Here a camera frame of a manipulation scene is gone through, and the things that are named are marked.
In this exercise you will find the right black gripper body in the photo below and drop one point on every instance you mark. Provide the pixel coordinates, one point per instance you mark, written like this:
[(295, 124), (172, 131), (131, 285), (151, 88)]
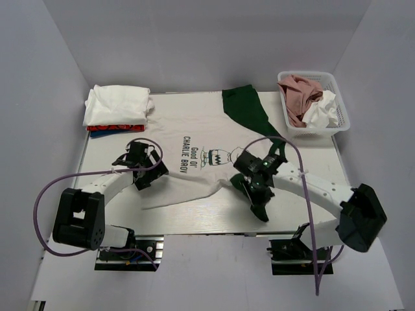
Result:
[(259, 191)]

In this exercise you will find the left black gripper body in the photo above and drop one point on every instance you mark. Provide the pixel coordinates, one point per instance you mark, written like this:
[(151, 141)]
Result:
[(146, 162)]

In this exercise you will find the folded white t-shirt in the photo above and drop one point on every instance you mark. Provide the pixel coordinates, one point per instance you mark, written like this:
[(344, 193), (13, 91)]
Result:
[(117, 105)]

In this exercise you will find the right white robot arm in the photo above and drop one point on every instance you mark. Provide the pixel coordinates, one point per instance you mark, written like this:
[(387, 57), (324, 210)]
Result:
[(358, 214)]

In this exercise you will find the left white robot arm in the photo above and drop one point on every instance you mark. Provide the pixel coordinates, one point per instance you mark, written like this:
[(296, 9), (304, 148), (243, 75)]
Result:
[(80, 219)]

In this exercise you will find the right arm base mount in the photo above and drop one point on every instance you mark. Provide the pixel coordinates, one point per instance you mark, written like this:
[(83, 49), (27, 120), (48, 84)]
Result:
[(288, 258)]

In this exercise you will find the folded blue t-shirt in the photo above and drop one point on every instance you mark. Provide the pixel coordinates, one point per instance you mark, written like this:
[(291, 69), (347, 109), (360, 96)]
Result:
[(102, 133)]

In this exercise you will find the white plastic laundry basket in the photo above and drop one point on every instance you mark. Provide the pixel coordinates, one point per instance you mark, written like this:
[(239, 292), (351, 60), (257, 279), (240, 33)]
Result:
[(328, 83)]

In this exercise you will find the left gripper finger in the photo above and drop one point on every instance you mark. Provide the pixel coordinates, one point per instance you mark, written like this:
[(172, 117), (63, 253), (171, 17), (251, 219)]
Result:
[(160, 169), (142, 182)]

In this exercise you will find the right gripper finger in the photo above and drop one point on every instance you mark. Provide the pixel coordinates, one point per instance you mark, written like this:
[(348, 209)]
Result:
[(239, 182), (258, 204)]

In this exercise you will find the white green Charlie Brown t-shirt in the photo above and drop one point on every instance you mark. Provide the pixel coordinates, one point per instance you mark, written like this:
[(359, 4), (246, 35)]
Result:
[(200, 151)]

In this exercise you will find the pink t-shirt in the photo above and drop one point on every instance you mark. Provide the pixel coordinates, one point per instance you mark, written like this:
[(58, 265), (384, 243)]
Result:
[(299, 93)]

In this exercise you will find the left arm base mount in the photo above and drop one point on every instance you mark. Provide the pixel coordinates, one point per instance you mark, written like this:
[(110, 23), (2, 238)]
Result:
[(147, 256)]

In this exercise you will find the folded red t-shirt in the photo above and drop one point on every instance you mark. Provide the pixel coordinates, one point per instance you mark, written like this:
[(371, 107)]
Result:
[(116, 127)]

